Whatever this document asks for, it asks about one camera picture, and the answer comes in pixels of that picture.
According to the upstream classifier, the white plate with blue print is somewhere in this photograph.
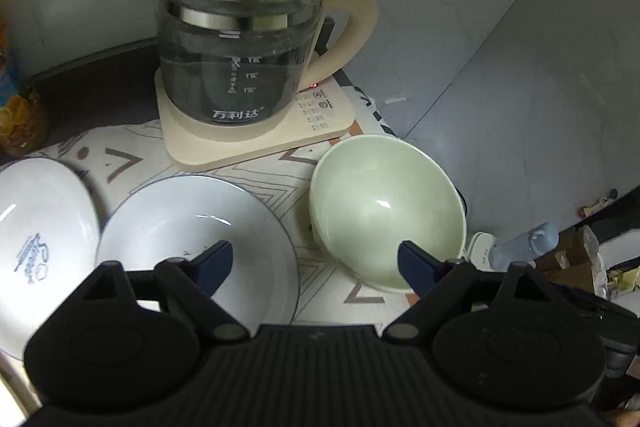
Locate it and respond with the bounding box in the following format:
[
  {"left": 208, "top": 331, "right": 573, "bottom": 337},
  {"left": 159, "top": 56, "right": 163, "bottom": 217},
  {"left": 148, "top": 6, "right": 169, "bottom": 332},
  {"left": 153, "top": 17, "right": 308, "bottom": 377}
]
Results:
[{"left": 0, "top": 157, "right": 101, "bottom": 363}]

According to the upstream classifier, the patterned table mat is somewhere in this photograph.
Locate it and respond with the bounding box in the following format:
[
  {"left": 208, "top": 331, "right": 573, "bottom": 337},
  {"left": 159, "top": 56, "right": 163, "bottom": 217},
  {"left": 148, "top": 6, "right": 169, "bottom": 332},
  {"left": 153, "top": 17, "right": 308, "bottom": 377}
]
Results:
[{"left": 0, "top": 69, "right": 431, "bottom": 413}]

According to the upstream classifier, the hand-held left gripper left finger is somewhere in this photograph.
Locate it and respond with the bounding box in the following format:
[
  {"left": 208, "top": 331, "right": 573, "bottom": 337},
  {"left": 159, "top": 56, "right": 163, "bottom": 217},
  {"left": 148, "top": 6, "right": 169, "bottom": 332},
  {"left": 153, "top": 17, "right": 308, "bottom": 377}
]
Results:
[{"left": 75, "top": 241, "right": 251, "bottom": 343}]

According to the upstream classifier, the cardboard box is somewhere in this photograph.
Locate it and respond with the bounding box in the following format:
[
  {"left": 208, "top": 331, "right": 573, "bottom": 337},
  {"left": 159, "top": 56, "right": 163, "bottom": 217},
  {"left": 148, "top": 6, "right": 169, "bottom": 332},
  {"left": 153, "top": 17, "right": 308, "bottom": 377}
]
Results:
[{"left": 535, "top": 227, "right": 608, "bottom": 298}]

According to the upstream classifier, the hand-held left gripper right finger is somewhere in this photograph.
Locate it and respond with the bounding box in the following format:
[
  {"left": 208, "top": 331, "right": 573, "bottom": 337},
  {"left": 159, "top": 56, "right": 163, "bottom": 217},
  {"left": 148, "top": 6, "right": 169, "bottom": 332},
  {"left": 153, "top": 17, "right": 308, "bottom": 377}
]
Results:
[{"left": 382, "top": 241, "right": 566, "bottom": 342}]

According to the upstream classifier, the white deep plate blue rim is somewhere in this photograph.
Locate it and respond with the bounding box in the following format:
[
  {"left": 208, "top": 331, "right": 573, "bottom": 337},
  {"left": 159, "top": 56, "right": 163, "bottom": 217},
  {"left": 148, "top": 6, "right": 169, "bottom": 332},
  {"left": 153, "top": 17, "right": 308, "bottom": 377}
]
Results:
[{"left": 95, "top": 174, "right": 301, "bottom": 328}]

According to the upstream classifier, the cream kettle heating base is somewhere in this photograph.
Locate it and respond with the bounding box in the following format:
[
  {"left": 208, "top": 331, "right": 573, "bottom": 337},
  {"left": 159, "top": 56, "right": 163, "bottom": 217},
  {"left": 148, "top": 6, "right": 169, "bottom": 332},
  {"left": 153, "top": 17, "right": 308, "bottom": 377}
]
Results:
[{"left": 154, "top": 67, "right": 357, "bottom": 168}]

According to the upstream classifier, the pale green bowl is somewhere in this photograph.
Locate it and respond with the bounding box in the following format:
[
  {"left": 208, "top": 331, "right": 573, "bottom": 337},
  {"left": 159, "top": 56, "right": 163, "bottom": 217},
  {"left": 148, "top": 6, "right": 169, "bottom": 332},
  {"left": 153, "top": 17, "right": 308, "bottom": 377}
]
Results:
[{"left": 308, "top": 134, "right": 468, "bottom": 294}]

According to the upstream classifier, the glass kettle with cream lid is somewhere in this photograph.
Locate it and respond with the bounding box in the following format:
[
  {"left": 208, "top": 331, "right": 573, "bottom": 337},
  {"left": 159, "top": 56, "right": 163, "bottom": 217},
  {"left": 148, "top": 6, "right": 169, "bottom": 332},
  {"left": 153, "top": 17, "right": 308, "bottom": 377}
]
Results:
[{"left": 141, "top": 0, "right": 379, "bottom": 128}]

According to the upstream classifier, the orange juice bottle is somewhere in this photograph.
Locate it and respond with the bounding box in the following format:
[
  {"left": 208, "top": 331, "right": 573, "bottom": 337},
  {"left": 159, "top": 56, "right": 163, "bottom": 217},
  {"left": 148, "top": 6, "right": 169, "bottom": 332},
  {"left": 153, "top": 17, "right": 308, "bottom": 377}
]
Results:
[{"left": 0, "top": 17, "right": 49, "bottom": 158}]

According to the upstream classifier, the white plastic object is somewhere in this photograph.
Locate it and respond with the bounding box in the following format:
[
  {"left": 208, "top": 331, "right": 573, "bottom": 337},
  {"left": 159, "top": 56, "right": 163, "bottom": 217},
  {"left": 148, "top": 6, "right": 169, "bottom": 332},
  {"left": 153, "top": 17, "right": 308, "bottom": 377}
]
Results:
[{"left": 465, "top": 232, "right": 501, "bottom": 270}]

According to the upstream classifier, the blue spray bottle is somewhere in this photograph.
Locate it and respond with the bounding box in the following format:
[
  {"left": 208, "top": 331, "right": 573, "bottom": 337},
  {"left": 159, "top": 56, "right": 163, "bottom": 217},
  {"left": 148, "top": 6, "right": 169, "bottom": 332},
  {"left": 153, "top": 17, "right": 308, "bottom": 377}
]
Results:
[{"left": 492, "top": 222, "right": 560, "bottom": 270}]

